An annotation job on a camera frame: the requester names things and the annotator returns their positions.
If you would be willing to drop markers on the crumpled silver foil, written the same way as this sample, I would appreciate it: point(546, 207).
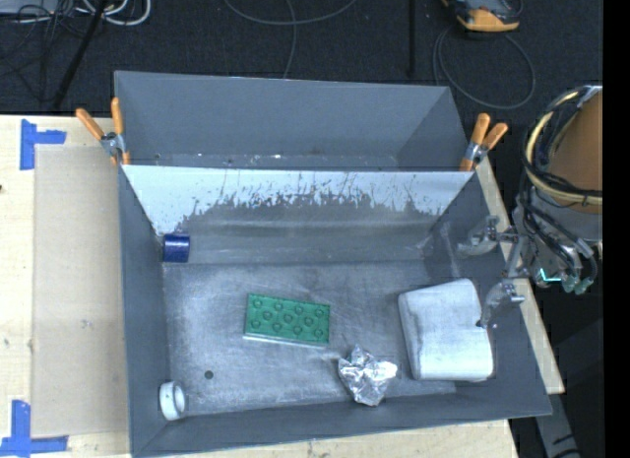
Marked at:
point(366, 376)

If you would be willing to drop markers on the dark green flat block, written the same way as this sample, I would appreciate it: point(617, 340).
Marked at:
point(288, 319)

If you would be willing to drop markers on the grey metal bin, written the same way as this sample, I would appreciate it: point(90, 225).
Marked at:
point(295, 298)

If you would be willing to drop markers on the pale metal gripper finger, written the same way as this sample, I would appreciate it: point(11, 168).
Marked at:
point(480, 240)
point(498, 298)

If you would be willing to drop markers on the pale cardboard board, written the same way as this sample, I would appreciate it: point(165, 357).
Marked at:
point(74, 274)

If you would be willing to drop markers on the white tape roll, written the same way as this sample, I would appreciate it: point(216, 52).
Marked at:
point(170, 399)

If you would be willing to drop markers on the white sponge block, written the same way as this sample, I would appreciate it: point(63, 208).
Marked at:
point(448, 333)

